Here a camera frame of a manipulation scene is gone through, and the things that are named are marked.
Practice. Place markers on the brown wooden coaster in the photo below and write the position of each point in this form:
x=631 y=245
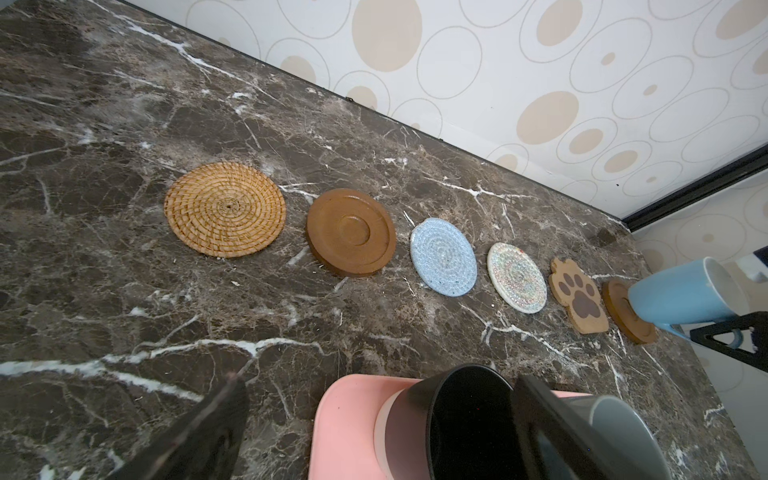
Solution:
x=615 y=294
x=350 y=233

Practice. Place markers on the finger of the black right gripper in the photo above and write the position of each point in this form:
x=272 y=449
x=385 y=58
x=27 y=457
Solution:
x=743 y=339

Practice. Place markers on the grey mug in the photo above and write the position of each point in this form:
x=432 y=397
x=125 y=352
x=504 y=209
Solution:
x=622 y=427

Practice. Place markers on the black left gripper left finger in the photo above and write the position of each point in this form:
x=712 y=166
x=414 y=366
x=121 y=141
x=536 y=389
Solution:
x=204 y=443

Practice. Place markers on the multicolour woven coaster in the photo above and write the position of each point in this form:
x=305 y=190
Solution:
x=516 y=278

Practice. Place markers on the grey woven coaster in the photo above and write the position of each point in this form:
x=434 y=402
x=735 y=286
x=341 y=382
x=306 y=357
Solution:
x=443 y=257

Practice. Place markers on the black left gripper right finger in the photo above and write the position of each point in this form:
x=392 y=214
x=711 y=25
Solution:
x=556 y=443

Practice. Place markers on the black corner frame post right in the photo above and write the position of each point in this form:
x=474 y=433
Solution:
x=721 y=178

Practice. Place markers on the black mug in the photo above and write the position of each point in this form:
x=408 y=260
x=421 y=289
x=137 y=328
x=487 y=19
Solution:
x=456 y=425

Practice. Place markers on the light blue mug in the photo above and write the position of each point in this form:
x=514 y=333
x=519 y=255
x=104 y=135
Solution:
x=697 y=292

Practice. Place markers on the pink tray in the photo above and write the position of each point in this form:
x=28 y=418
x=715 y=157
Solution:
x=342 y=443

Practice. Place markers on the rattan woven coaster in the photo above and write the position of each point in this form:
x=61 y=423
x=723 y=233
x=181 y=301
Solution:
x=225 y=210

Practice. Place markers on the paw print coaster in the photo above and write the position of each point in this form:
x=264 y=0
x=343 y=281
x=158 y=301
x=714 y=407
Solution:
x=579 y=295

